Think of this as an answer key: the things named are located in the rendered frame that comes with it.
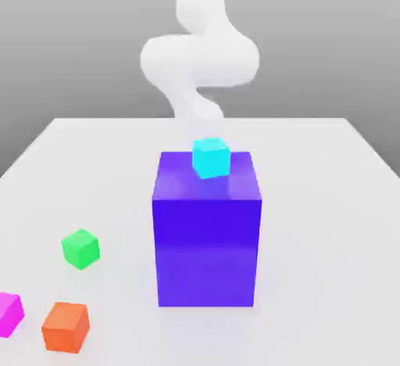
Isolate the small magenta cube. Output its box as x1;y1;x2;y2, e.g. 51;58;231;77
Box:
0;291;26;339

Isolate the small cyan cube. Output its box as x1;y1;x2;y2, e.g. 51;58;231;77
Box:
191;137;231;180

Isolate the small green cube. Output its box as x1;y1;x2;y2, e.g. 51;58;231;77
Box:
60;228;102;271

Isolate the large purple box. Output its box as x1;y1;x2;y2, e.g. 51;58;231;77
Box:
151;151;263;308

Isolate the small orange cube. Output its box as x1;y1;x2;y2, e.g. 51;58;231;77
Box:
41;301;91;355

